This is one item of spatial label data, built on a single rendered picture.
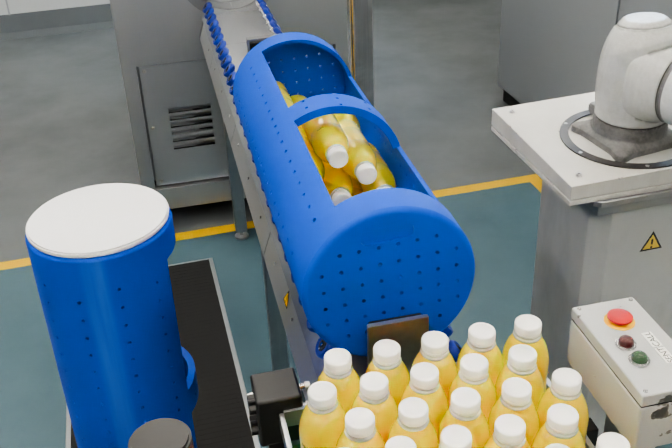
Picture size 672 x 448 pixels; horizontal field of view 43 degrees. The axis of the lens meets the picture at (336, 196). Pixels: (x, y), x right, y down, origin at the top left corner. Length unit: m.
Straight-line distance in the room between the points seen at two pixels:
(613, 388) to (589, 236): 0.70
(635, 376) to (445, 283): 0.34
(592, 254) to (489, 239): 1.64
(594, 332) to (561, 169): 0.61
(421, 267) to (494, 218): 2.35
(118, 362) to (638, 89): 1.17
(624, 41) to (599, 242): 0.43
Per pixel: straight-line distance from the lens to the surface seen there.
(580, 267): 1.98
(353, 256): 1.31
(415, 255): 1.34
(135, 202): 1.79
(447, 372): 1.26
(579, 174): 1.81
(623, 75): 1.85
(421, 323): 1.37
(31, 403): 2.99
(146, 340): 1.77
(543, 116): 2.05
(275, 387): 1.33
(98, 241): 1.68
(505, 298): 3.22
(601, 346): 1.28
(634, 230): 1.94
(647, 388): 1.22
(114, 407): 1.87
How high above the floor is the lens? 1.88
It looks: 29 degrees down
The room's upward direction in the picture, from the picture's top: 2 degrees counter-clockwise
